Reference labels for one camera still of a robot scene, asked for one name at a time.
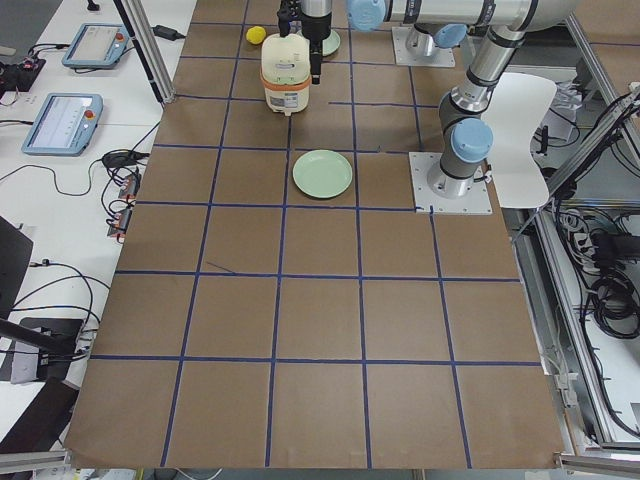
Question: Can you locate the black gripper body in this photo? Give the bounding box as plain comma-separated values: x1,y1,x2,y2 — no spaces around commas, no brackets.
300,0,332,56

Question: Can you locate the white rice cooker orange handle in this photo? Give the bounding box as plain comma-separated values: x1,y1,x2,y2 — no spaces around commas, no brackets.
260,34,311,116

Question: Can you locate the green plate near arm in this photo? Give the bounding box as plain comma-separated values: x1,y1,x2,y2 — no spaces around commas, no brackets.
293,150,353,199
322,29,341,57

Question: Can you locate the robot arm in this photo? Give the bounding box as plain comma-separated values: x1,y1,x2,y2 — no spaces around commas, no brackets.
346,1,578,199
404,23,467,66

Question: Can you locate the black power adapter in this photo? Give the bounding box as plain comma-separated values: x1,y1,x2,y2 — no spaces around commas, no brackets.
152,25,186,41

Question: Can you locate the teach pendant far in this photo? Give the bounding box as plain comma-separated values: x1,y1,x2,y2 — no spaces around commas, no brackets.
62,23,130,69

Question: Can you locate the teach pendant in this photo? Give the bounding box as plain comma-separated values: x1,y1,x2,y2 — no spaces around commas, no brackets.
21,93,104,157
62,23,130,69

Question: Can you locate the power strip with plugs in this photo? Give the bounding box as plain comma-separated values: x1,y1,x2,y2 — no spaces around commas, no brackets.
106,168,142,244

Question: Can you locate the teach pendant near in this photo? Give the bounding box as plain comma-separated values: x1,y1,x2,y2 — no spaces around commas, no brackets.
21,93,104,157

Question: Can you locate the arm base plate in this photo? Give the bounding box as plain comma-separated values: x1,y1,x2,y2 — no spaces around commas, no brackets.
409,152,493,215
391,26,456,68

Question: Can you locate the aluminium frame post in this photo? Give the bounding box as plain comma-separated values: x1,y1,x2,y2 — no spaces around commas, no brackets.
114,0,176,105

